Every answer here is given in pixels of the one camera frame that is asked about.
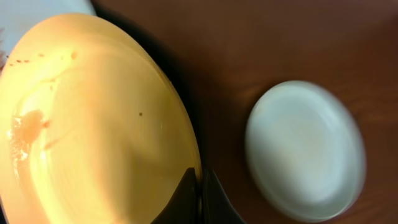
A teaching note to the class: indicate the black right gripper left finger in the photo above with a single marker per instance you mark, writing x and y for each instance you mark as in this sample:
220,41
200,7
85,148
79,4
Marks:
182,207

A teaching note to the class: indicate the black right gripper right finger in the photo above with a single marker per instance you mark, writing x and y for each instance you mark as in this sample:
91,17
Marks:
216,207

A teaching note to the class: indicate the green plate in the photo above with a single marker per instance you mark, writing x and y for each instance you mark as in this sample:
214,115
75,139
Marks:
18,16
305,152

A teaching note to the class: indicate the yellow plate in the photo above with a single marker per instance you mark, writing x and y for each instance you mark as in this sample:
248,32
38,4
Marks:
92,131

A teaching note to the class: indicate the black round tray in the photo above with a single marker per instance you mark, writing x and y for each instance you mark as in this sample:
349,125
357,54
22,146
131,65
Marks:
168,63

